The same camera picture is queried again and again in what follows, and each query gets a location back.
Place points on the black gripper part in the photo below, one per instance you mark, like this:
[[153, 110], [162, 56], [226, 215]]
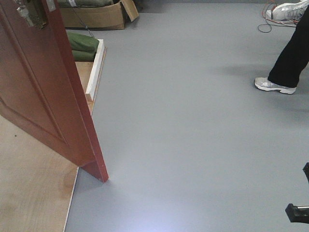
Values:
[[297, 214]]

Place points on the brown wooden door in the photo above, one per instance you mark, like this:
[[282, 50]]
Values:
[[40, 89]]

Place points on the seated person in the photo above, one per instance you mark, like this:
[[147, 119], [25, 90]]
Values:
[[285, 74]]

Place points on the plywood base platform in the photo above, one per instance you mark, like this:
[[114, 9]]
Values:
[[36, 183]]

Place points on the lower green sandbag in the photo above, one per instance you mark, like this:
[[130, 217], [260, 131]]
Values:
[[83, 55]]

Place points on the green sandbag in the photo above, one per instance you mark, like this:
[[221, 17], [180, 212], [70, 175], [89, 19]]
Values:
[[81, 42], [83, 55]]

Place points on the upper green sandbag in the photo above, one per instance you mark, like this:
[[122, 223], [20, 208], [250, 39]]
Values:
[[81, 42]]

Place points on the open cardboard box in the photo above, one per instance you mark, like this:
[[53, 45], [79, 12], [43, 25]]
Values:
[[106, 17]]

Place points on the white wooden edge rail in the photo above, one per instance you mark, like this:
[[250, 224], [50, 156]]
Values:
[[96, 71]]

